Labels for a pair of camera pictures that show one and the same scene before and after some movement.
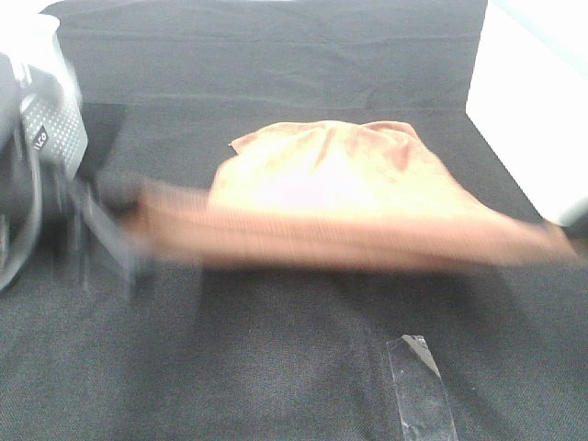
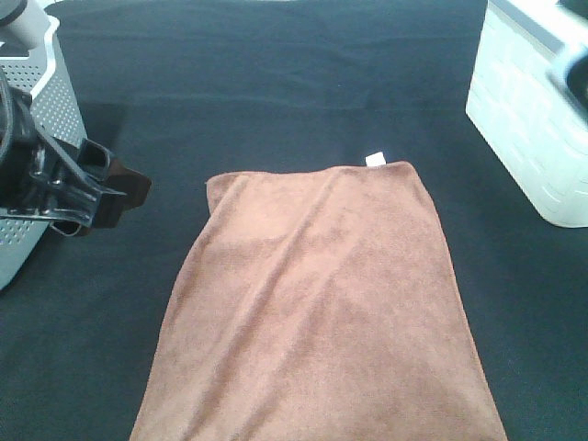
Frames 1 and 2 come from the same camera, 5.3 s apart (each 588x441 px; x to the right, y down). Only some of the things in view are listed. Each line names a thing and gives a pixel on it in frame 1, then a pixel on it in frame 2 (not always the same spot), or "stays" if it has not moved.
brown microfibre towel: x=345 y=195 → x=318 y=305
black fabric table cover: x=232 y=354 stays
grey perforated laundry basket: x=51 y=108 stays
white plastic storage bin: x=529 y=96 stays
